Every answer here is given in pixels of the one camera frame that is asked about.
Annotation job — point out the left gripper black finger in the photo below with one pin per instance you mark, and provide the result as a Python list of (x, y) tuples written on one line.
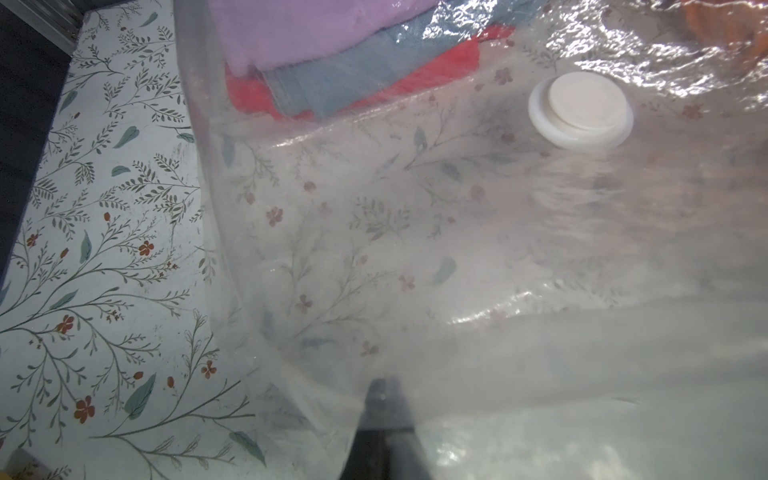
[(385, 445)]

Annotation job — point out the clear plastic vacuum bag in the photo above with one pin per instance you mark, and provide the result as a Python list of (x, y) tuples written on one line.
[(550, 314)]

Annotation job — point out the orange trousers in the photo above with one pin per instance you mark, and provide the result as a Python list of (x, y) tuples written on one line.
[(734, 25)]

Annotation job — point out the white round bag valve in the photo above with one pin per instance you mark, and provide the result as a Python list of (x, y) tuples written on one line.
[(581, 111)]

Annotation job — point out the folded blue grey cloth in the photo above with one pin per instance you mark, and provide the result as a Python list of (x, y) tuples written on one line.
[(329, 85)]

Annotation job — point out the folded red cloth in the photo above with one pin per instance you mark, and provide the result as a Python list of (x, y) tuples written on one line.
[(252, 95)]

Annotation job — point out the folded purple cloth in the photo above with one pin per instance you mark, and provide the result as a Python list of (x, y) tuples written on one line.
[(265, 35)]

